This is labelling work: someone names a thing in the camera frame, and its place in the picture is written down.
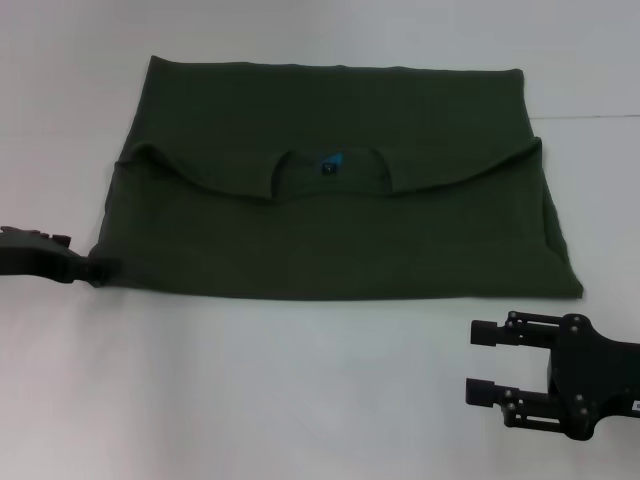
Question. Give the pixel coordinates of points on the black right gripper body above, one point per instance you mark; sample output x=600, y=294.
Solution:
x=592, y=375

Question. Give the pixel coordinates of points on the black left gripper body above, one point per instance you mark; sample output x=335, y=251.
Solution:
x=35, y=257

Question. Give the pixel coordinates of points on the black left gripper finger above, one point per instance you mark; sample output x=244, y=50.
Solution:
x=100, y=267

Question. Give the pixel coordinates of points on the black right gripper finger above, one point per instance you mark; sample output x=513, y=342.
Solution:
x=510, y=334
x=510, y=402

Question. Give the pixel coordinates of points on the dark green printed t-shirt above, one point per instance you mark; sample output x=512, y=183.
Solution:
x=340, y=235

